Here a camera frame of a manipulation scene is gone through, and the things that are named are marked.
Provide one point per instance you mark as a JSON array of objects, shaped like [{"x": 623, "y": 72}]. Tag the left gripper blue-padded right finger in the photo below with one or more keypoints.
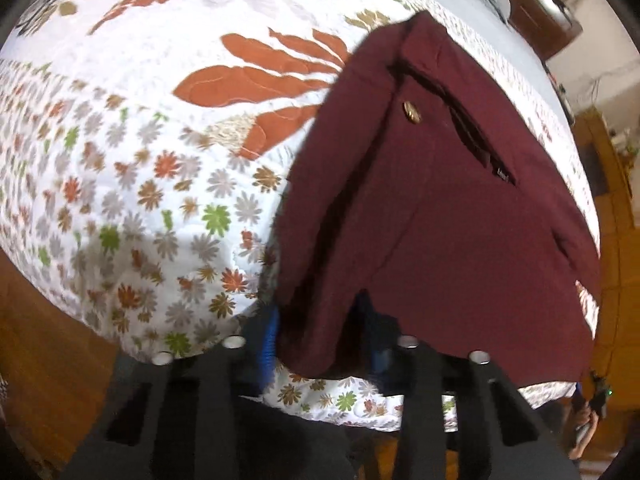
[{"x": 461, "y": 409}]

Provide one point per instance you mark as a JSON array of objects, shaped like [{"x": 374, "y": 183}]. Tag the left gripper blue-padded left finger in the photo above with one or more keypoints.
[{"x": 176, "y": 420}]

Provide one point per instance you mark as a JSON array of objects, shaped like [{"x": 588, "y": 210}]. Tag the maroon pants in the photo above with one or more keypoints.
[{"x": 420, "y": 187}]

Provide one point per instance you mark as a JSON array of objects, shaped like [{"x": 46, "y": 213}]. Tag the right hand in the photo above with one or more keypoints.
[{"x": 583, "y": 427}]

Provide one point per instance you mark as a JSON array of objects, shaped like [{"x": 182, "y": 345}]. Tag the wooden wardrobe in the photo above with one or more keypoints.
[{"x": 616, "y": 353}]

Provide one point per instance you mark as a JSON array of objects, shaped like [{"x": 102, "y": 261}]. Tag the white floral quilt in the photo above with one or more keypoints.
[{"x": 145, "y": 153}]

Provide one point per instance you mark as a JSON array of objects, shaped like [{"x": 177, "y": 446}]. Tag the dark wooden headboard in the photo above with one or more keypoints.
[{"x": 549, "y": 26}]

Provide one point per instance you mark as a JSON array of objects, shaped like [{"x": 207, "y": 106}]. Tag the grey-blue bed sheet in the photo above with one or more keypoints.
[{"x": 508, "y": 42}]

